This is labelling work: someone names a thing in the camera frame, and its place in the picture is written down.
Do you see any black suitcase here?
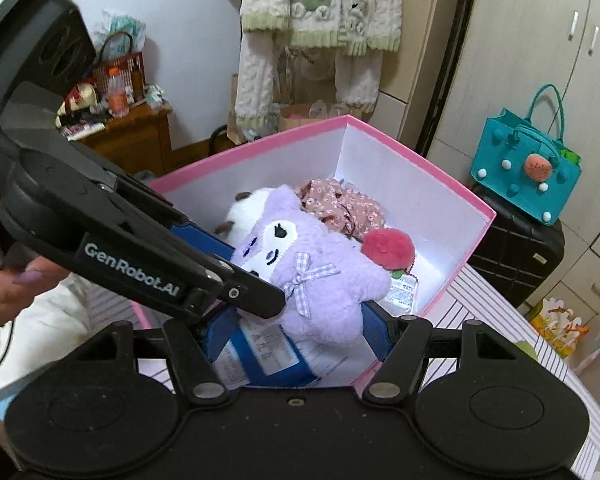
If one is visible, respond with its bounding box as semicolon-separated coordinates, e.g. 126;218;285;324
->
467;182;566;309

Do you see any orange drink bottle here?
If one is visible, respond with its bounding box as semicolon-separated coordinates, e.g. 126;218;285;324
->
107;67;129;117

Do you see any wooden nightstand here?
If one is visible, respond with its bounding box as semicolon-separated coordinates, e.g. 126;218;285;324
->
62;104;174;177

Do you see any red pompom plush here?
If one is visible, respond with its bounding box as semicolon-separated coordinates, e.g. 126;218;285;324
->
361;228;422;312

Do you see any flower print gift bag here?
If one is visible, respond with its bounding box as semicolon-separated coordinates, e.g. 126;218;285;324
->
527;297;591;359

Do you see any purple plush toy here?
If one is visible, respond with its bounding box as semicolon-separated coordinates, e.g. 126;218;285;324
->
230;185;391;346

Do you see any black clothes rack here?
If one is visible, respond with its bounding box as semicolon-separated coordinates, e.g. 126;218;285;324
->
415;0;482;157

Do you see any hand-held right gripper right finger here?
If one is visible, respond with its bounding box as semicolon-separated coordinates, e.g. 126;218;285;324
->
362;302;523;407

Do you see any white plush cat toy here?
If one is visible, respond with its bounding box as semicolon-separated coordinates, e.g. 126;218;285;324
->
214;187;277;247

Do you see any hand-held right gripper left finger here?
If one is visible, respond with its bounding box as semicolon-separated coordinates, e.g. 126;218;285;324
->
65;305;241;407

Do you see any green print tissue pack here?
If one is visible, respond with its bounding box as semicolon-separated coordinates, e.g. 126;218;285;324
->
97;9;149;57

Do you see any white paper sheet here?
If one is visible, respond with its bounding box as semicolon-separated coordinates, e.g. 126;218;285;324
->
307;342;383;389

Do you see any floral pink cloth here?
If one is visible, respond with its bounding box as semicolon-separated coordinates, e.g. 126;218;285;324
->
295;177;389;241

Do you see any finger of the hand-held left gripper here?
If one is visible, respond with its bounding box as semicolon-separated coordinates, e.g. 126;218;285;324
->
75;230;286;321
107;175;241;264

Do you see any red woven basket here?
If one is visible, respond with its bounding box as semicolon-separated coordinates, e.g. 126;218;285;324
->
92;30;147;107

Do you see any pink cardboard box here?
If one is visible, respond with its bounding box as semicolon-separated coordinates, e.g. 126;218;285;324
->
130;115;497;392

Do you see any person's clothing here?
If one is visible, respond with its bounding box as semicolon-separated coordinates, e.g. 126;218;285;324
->
0;280;92;397

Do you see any person's left hand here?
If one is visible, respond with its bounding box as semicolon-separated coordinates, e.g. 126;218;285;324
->
0;212;71;330

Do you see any beige wardrobe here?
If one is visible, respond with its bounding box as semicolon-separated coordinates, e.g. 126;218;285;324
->
425;0;600;322

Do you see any blue wipes packet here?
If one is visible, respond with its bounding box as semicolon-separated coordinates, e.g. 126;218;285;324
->
212;317;322;387

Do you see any teal tote bag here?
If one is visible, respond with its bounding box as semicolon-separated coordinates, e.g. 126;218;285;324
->
471;84;582;226

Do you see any fluffy white robe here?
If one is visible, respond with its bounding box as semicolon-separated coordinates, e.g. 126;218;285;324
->
234;0;404;137

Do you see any striped tablecloth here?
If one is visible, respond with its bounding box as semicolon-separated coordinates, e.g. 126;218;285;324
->
87;264;600;478

